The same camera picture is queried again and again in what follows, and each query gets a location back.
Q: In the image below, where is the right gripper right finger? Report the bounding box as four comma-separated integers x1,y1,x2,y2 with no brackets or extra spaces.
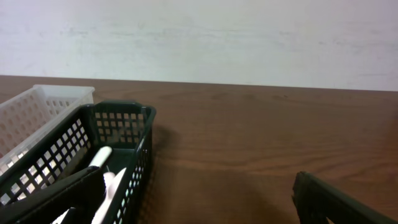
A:
292,171,397,224

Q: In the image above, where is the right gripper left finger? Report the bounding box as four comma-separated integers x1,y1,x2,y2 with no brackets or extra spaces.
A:
1,166,105,223

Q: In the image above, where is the white plastic fork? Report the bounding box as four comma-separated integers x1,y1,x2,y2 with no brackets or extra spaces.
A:
88,146,113,167
91,168,126,224

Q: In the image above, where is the clear plastic basket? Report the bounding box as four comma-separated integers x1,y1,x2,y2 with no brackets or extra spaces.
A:
1,85,95,174

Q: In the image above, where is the black plastic basket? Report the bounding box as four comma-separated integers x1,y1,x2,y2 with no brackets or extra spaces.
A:
1,101,156,223

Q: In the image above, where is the white plastic spoon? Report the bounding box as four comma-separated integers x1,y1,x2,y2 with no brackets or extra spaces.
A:
103,172,115,195

